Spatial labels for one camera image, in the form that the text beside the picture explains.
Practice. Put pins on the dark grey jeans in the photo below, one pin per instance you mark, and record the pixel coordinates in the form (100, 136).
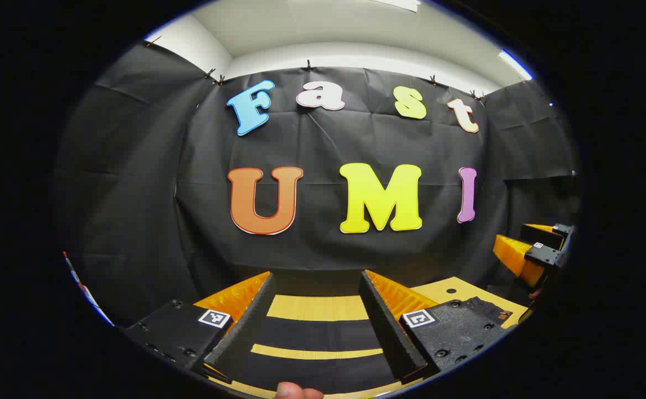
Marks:
(317, 332)

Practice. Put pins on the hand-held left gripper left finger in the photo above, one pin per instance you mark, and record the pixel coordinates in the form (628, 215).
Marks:
(248, 327)

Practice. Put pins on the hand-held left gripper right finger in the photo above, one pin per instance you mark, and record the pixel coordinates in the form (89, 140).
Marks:
(389, 332)

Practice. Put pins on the ceiling light panel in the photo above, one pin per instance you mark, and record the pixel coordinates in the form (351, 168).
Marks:
(516, 65)
(398, 4)

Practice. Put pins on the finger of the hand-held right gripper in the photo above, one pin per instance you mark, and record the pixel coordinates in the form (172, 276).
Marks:
(547, 235)
(522, 257)

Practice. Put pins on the black backdrop cloth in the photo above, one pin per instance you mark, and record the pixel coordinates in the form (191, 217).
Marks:
(323, 138)

